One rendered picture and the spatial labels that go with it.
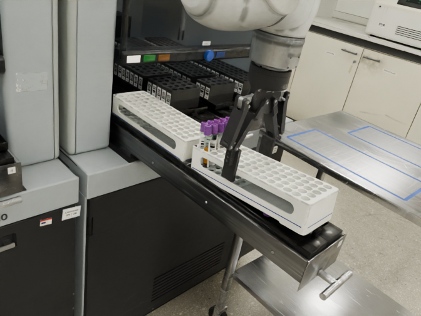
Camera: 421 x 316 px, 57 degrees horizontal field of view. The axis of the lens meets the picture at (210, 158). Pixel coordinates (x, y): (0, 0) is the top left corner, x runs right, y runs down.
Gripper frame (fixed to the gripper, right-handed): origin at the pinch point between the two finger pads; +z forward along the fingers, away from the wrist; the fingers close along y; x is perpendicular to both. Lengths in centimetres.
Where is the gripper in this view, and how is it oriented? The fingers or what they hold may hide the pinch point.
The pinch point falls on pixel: (247, 162)
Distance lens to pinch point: 79.4
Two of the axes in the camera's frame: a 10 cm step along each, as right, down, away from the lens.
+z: -1.7, 8.7, 4.6
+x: -6.8, -4.4, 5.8
